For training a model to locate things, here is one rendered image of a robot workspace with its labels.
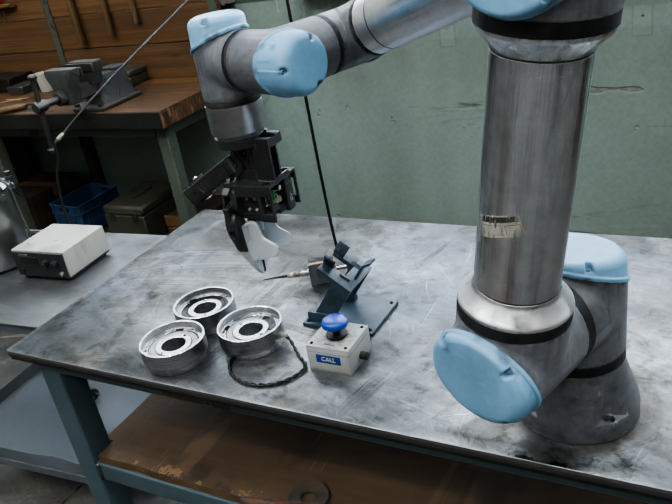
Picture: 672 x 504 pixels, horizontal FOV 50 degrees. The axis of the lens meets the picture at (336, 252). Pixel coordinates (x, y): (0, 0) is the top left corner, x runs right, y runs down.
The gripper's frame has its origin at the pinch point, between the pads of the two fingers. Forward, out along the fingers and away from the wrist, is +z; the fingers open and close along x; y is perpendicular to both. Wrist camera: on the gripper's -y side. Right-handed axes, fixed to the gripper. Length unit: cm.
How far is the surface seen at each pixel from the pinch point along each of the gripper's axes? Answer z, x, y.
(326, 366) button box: 15.0, -2.7, 9.9
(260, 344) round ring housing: 13.2, -2.0, -1.5
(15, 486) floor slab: 96, 18, -120
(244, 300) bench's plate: 16.1, 13.4, -14.9
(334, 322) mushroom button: 8.7, -0.2, 11.1
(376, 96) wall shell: 23, 164, -53
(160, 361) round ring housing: 12.7, -10.2, -14.5
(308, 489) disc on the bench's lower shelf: 40.3, -3.8, 2.4
